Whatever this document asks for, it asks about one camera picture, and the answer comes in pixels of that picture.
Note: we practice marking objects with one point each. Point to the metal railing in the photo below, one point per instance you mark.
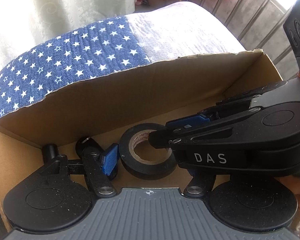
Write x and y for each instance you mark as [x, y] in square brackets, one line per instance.
[258, 24]

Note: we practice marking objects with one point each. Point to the brown cardboard box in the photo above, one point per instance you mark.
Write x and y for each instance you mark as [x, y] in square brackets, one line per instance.
[104, 107]

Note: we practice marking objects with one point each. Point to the black cylinder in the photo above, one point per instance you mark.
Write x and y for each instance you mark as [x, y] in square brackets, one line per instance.
[49, 153]

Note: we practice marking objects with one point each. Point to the black electrical tape roll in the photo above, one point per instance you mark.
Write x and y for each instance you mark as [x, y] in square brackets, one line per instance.
[142, 160]

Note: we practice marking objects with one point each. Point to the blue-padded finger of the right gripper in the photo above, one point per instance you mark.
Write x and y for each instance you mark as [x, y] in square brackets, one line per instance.
[190, 122]

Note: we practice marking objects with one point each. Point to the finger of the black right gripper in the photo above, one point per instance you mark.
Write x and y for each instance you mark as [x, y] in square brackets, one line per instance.
[165, 137]

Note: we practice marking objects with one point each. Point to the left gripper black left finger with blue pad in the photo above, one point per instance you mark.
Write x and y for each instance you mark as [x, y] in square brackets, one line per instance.
[89, 176]

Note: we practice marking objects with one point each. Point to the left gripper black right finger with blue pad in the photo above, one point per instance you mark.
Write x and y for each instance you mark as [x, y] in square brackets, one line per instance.
[201, 184]

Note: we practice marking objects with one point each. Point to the black car key fob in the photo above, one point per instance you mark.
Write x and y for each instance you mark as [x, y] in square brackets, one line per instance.
[86, 142]

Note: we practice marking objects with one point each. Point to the person's right hand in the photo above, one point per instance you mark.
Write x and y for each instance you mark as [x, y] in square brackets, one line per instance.
[292, 183]

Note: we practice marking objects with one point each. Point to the white patterned curtain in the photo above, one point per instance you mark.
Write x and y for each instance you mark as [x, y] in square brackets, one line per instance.
[27, 23]

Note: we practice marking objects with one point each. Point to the blue white star cloth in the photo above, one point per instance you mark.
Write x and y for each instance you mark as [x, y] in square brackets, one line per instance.
[29, 72]

